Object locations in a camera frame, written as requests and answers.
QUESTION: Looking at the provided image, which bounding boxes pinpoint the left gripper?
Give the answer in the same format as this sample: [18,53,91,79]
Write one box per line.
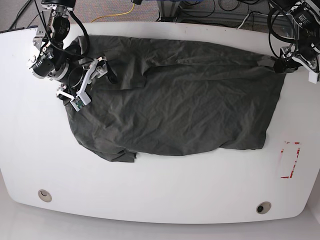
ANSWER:
[273,45,320,74]

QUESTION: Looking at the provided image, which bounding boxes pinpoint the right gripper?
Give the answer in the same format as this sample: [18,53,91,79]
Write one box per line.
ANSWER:
[56,56,118,105]

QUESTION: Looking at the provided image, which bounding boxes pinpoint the dark grey t-shirt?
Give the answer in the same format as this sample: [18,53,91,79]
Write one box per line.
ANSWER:
[65,35,285,163]

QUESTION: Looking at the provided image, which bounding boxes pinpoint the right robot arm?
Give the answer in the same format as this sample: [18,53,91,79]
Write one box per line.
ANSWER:
[27,0,117,111]

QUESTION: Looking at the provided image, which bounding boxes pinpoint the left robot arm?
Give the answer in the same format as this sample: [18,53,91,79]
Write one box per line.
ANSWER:
[157,0,320,84]

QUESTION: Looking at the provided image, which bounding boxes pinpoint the red tape rectangle marking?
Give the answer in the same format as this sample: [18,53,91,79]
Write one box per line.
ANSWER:
[277,141,301,179]

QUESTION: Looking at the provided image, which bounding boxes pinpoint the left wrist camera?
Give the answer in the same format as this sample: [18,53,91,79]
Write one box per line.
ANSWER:
[308,71,320,84]

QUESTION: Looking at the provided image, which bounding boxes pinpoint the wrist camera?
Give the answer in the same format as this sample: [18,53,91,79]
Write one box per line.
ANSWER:
[308,71,320,84]
[70,97,85,112]

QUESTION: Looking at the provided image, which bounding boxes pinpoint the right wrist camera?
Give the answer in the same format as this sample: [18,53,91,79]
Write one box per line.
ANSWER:
[70,97,85,112]

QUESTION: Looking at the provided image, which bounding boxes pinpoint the yellow cable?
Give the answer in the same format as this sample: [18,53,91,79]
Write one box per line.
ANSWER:
[90,0,137,23]

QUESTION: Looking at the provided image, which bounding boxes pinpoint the left table cable grommet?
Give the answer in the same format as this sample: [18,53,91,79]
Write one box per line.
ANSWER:
[38,189,52,203]

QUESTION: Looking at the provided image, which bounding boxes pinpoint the table cable grommet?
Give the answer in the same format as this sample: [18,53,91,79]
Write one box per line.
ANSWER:
[256,201,272,215]
[38,189,52,203]

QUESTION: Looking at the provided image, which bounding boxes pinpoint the right table cable grommet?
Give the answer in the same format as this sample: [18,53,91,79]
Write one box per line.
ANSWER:
[256,201,272,215]

